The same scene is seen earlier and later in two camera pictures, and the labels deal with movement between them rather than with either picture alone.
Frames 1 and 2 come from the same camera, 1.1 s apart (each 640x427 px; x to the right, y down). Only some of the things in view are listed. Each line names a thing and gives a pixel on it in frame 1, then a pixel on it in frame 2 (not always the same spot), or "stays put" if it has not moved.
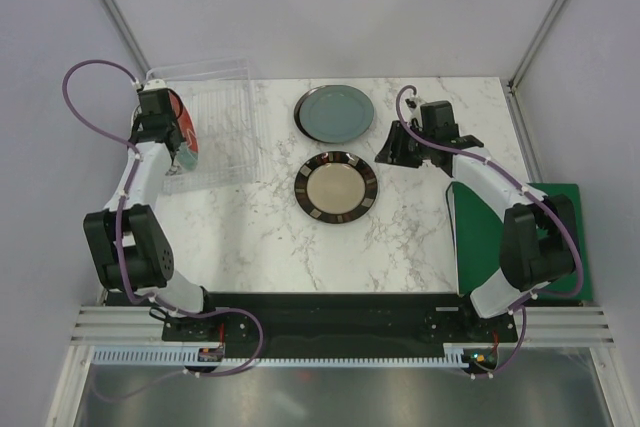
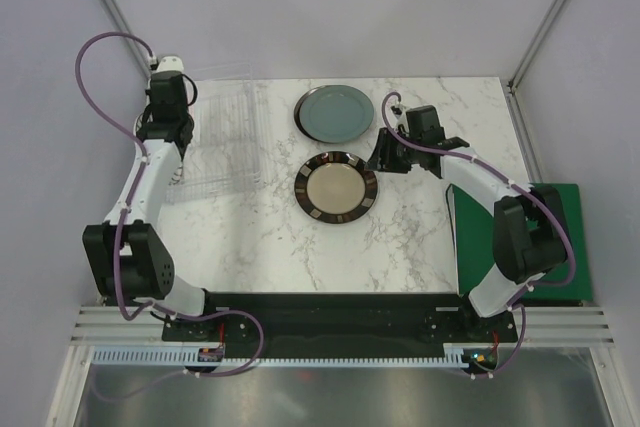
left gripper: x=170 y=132 → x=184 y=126
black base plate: x=341 y=321 stays put
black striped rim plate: x=336 y=187 stays put
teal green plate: x=336 y=114 stays put
